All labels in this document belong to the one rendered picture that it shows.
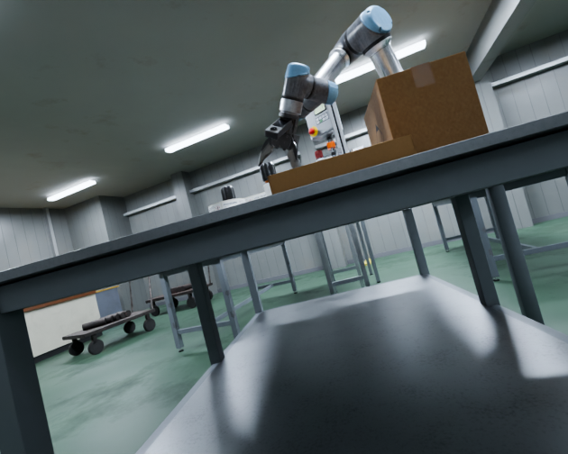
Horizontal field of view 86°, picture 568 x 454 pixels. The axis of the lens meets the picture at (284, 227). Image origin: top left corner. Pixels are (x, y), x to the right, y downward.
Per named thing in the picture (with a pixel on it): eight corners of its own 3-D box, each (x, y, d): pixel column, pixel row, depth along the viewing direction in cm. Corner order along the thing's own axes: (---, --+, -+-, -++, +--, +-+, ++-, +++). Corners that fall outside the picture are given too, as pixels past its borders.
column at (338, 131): (354, 207, 172) (324, 95, 175) (361, 205, 172) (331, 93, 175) (354, 207, 168) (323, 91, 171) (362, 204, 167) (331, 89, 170)
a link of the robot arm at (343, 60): (336, 39, 137) (279, 109, 119) (352, 22, 127) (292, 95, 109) (353, 59, 140) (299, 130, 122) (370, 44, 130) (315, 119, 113)
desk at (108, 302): (79, 330, 669) (72, 297, 672) (126, 320, 626) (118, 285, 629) (44, 343, 600) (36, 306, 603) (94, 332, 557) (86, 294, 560)
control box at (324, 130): (320, 141, 188) (312, 112, 189) (343, 130, 177) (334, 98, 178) (310, 140, 181) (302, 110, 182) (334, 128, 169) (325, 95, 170)
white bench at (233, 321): (254, 300, 461) (242, 249, 465) (301, 291, 437) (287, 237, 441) (170, 355, 281) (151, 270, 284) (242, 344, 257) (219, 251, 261)
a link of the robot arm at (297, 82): (316, 68, 98) (293, 59, 94) (309, 104, 102) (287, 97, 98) (305, 68, 105) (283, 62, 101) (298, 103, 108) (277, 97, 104)
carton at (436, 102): (382, 186, 114) (363, 118, 115) (449, 168, 110) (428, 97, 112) (401, 171, 84) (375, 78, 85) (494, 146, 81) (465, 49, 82)
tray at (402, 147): (291, 208, 85) (288, 195, 86) (385, 183, 82) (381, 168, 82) (272, 196, 56) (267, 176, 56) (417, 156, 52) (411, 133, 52)
